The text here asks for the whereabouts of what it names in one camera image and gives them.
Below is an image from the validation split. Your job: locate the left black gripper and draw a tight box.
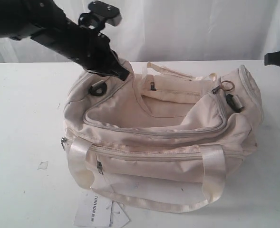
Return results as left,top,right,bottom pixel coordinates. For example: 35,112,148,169
30,23,131,81

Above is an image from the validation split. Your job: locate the cream fabric duffel bag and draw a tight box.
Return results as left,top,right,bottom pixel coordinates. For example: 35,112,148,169
61,61,263,213

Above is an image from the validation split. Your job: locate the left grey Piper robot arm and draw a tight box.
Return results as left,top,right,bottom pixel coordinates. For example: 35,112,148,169
0,0,130,81

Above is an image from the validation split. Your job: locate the white backdrop curtain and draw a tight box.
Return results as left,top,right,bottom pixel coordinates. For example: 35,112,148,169
0,0,280,64

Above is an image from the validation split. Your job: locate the clear tape scrap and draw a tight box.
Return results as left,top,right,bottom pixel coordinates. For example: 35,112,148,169
37,161,48,170

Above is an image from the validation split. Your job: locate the white tag TONLION text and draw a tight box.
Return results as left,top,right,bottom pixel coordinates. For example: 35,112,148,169
73,191,113,227

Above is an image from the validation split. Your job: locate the white square hang tag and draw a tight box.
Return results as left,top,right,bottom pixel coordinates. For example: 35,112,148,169
110,201,130,228

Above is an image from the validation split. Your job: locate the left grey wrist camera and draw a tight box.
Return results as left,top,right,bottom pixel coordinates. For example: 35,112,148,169
88,0,122,27

